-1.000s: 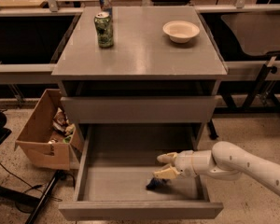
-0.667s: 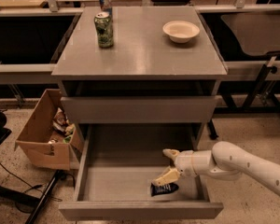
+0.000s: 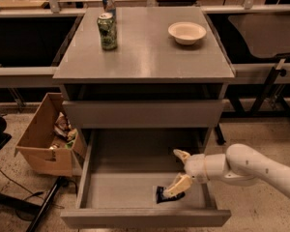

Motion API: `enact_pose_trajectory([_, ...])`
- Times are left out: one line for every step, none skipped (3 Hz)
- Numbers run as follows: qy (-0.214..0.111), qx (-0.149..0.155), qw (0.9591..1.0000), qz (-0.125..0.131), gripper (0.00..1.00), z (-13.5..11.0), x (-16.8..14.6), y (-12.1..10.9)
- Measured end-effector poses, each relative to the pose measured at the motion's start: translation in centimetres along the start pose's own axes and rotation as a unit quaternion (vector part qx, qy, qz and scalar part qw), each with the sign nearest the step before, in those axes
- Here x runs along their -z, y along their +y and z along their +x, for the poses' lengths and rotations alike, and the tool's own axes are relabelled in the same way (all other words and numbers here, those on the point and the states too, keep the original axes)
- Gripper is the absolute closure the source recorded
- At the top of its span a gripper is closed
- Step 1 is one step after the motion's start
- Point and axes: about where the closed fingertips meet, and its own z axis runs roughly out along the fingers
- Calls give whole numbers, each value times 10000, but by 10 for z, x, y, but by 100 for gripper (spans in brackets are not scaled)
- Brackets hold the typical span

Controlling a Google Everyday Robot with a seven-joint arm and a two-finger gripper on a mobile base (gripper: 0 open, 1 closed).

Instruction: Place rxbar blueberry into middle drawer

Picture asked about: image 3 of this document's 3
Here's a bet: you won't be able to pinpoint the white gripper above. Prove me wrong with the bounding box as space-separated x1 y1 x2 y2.
163 149 209 197

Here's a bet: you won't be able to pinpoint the blue rxbar wrapper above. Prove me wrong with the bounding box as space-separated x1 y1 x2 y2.
156 186 186 204

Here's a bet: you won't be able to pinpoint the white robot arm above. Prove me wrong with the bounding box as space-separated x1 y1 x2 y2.
157 144 290 200

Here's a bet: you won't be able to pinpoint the open grey middle drawer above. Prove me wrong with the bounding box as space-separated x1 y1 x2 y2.
61 129 231 229

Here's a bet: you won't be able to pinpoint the grey drawer cabinet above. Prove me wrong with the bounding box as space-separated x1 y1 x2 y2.
53 5 236 147

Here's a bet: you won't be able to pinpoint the closed grey top drawer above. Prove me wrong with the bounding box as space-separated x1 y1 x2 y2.
63 100 223 129

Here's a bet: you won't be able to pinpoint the snack wrappers in box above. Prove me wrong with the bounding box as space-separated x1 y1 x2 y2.
50 112 77 149

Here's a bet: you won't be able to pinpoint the white bowl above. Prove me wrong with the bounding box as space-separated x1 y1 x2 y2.
168 22 207 45

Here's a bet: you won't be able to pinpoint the cardboard box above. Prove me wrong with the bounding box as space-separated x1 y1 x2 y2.
15 93 86 177

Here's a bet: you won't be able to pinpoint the green soda can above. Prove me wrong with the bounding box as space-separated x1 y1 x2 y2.
97 13 117 50

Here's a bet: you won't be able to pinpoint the black stand base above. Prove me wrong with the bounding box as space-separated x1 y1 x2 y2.
0 111 69 232

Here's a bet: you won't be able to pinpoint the blue and silver can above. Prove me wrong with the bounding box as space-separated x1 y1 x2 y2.
102 0 116 16

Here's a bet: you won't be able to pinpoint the grey metal frame rail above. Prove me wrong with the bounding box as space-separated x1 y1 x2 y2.
0 5 290 88

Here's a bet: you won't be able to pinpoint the black floor cable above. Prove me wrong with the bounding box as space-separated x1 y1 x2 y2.
0 159 79 221

